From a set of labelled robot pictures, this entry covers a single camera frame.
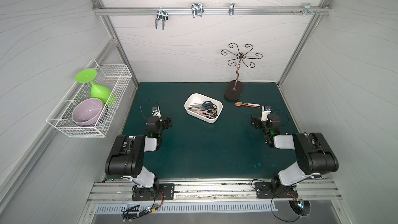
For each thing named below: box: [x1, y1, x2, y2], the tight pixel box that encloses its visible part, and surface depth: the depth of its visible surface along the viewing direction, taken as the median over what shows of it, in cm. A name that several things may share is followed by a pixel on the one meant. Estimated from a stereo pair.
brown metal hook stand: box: [220, 43, 263, 101], surface depth 99 cm
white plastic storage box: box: [184, 93, 224, 124], surface depth 106 cm
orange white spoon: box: [235, 101, 261, 108], surface depth 110 cm
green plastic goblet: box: [75, 68, 112, 104], surface depth 63 cm
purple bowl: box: [71, 98, 104, 126], surface depth 62 cm
